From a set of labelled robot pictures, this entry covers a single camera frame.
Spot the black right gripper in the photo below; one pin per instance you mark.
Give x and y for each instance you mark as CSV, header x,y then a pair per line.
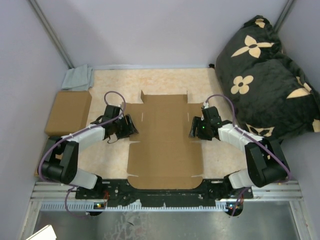
x,y
196,123

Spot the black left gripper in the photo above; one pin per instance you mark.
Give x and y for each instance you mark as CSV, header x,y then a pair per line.
x,y
129,129

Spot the brown cardboard box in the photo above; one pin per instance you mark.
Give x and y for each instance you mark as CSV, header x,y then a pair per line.
x,y
161,154
69,113

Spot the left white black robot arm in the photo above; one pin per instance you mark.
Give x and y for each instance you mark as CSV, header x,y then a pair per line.
x,y
60,158

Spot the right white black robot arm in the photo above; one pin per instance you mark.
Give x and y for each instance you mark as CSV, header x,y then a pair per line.
x,y
265,160

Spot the light blue folded cloth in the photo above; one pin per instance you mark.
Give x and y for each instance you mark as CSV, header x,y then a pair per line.
x,y
79,79

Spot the black floral pillow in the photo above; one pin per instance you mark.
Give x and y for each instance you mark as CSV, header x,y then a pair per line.
x,y
271,94

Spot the white object corner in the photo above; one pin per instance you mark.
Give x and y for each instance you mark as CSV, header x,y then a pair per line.
x,y
46,233

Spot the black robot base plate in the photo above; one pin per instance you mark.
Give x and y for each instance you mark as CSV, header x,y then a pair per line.
x,y
119,192

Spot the white slotted cable duct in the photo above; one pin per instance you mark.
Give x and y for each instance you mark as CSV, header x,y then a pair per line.
x,y
92,206

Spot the right aluminium corner post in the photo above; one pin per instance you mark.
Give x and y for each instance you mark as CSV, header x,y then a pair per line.
x,y
284,14

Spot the aluminium corner post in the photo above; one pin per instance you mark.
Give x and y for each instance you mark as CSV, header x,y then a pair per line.
x,y
54,38
284,14

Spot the left aluminium corner post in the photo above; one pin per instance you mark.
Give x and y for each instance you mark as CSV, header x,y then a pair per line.
x,y
54,38

